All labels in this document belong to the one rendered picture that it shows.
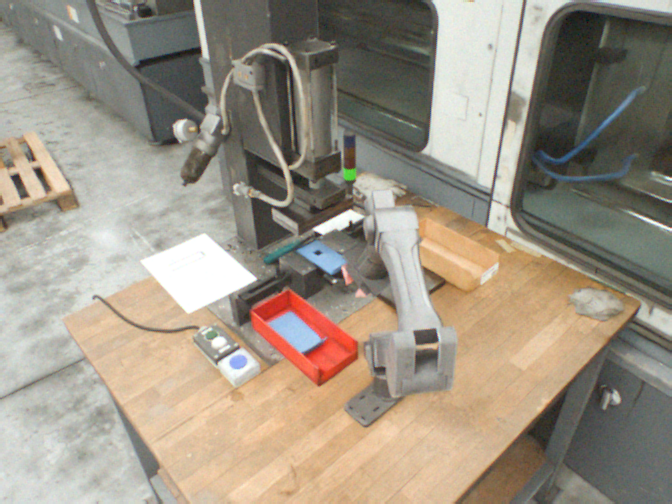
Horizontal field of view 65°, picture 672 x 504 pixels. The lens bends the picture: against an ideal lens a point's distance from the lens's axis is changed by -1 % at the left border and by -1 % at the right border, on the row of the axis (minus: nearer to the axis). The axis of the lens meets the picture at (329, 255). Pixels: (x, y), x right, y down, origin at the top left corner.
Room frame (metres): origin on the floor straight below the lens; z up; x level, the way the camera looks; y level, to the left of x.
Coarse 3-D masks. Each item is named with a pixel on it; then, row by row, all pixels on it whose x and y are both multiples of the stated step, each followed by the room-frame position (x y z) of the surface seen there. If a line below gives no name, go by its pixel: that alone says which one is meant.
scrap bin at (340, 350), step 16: (288, 288) 1.01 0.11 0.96; (272, 304) 0.98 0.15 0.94; (288, 304) 1.01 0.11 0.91; (304, 304) 0.96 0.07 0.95; (256, 320) 0.92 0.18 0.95; (272, 320) 0.96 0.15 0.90; (304, 320) 0.96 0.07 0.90; (320, 320) 0.92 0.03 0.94; (272, 336) 0.87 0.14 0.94; (320, 336) 0.90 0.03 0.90; (336, 336) 0.88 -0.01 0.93; (288, 352) 0.83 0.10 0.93; (320, 352) 0.85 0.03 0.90; (336, 352) 0.85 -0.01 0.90; (352, 352) 0.82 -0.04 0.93; (304, 368) 0.78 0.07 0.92; (320, 368) 0.80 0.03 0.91; (336, 368) 0.78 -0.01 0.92; (320, 384) 0.75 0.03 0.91
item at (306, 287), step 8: (280, 264) 1.11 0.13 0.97; (296, 280) 1.06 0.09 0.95; (304, 280) 1.04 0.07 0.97; (312, 280) 1.05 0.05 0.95; (320, 280) 1.07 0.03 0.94; (296, 288) 1.06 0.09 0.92; (304, 288) 1.04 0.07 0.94; (312, 288) 1.05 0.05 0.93; (320, 288) 1.07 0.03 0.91; (304, 296) 1.04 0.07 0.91
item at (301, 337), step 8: (280, 320) 0.95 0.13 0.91; (288, 320) 0.95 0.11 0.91; (296, 320) 0.95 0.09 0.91; (280, 328) 0.93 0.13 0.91; (296, 328) 0.92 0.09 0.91; (304, 328) 0.92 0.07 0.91; (288, 336) 0.90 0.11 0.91; (296, 336) 0.90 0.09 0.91; (304, 336) 0.90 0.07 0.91; (312, 336) 0.90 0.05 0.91; (296, 344) 0.87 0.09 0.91; (304, 344) 0.87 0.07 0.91; (312, 344) 0.87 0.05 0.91; (320, 344) 0.87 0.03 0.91; (304, 352) 0.83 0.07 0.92
